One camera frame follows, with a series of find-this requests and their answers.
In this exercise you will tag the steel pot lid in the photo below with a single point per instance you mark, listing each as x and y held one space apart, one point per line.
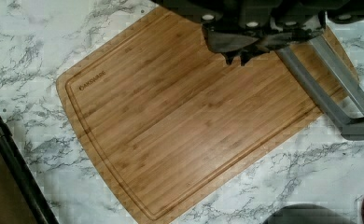
305 213

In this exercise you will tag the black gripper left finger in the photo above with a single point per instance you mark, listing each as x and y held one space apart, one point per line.
229 56

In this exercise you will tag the silver oven door handle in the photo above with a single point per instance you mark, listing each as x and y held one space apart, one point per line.
339 82

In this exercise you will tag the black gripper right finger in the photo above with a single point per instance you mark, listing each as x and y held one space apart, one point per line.
245 57

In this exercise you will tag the black tripod leg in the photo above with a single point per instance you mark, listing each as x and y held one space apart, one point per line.
30 191

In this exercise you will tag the bamboo cutting board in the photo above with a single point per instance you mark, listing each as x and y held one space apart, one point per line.
166 122

